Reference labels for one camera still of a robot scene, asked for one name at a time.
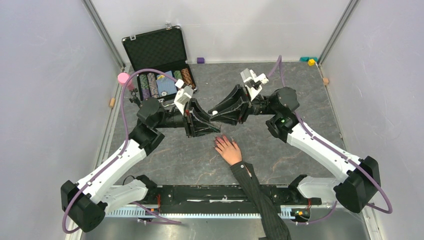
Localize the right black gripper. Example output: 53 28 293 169
207 84 278 127

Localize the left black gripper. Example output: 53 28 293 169
154 97 221 138

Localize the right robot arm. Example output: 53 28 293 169
208 84 382 213

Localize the black pinstripe sleeve forearm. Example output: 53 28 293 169
230 161 291 240

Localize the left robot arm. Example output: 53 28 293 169
60 97 220 234

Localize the mannequin hand with red nails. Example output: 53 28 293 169
214 135 243 166

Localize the purple cube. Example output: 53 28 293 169
196 57 205 64

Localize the black poker chip case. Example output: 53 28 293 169
121 25 198 101

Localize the teal block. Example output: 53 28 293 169
299 56 318 62

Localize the pink microphone on tripod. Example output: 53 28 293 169
117 72 141 106

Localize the yellow cube in corner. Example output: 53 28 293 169
307 58 316 66

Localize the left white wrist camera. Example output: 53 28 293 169
173 79 194 115

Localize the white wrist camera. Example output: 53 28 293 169
173 79 194 115
240 68 269 101

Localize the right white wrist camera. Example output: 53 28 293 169
240 68 269 101

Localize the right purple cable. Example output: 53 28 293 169
267 55 394 226

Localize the purple cable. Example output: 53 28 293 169
62 68 186 235
267 55 394 226

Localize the tan block left wall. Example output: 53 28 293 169
108 97 116 108

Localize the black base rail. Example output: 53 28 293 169
117 175 322 221

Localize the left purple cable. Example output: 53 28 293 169
62 68 186 235

